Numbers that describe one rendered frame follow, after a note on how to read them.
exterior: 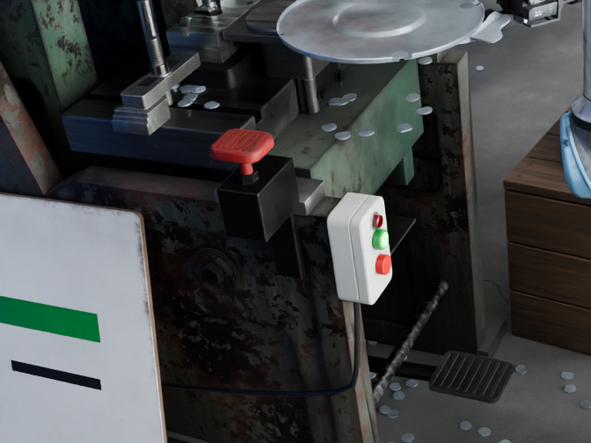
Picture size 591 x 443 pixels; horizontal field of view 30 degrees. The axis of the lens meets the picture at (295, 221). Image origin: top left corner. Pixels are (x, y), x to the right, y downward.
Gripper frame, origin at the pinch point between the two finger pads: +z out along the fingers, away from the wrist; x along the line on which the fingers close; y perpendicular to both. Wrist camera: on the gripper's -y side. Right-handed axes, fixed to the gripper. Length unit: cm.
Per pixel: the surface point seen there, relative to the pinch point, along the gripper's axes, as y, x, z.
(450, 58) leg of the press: -12.8, 14.3, -7.3
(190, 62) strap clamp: -12.3, 3.7, 36.7
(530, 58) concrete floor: -118, 71, -98
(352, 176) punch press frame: 2.8, 20.9, 19.4
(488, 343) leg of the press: -11, 73, -13
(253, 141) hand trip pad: 19.0, 2.8, 39.8
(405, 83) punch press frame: -10.7, 15.3, 2.4
